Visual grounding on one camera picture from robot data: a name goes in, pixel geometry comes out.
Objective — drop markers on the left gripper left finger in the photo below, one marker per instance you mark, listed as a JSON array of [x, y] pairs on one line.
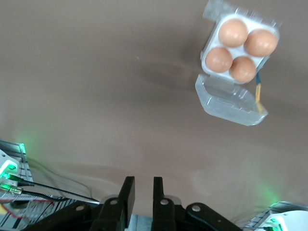
[[120, 211]]

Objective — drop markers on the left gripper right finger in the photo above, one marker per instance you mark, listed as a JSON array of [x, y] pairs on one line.
[[166, 216]]

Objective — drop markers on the clear plastic egg carton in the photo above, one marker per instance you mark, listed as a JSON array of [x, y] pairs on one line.
[[223, 101]]

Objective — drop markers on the brown egg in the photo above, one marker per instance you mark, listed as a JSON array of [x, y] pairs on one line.
[[233, 32], [243, 69], [219, 59], [261, 42]]

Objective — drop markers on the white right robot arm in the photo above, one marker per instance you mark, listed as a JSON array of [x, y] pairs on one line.
[[293, 221]]

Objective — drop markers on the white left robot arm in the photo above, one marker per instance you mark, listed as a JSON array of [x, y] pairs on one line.
[[7, 166]]

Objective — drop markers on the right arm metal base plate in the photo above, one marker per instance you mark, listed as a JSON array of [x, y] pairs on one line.
[[258, 220]]

